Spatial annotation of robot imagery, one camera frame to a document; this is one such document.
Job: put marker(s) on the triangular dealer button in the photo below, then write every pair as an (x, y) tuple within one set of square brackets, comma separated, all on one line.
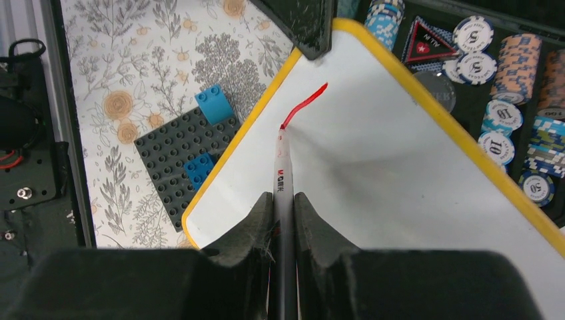
[(426, 43)]

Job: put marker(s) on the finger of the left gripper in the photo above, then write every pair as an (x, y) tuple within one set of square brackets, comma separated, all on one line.
[(307, 23)]

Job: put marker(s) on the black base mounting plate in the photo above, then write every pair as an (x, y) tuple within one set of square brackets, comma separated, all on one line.
[(39, 210)]

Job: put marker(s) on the red whiteboard marker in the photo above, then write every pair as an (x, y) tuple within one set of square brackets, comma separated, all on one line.
[(283, 291)]

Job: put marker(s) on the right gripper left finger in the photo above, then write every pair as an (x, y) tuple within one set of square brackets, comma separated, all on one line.
[(225, 280)]

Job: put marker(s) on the black poker chip case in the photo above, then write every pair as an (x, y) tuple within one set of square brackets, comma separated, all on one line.
[(510, 97)]

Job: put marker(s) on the yellow framed whiteboard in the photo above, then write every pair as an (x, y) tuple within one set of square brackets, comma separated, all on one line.
[(384, 163)]

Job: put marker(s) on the dark blue building brick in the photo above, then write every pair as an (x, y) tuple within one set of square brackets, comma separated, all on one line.
[(199, 169)]

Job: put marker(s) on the light blue building brick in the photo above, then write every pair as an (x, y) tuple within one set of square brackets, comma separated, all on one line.
[(214, 105)]

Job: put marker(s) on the white poker chip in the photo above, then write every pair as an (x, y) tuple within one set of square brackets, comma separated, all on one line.
[(473, 34)]

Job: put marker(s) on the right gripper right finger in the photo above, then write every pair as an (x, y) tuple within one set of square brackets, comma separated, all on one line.
[(338, 280)]

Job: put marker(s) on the dark grey building baseplate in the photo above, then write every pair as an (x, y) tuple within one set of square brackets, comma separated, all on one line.
[(165, 150)]

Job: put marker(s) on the floral table mat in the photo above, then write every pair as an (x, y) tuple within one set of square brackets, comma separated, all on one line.
[(136, 65)]

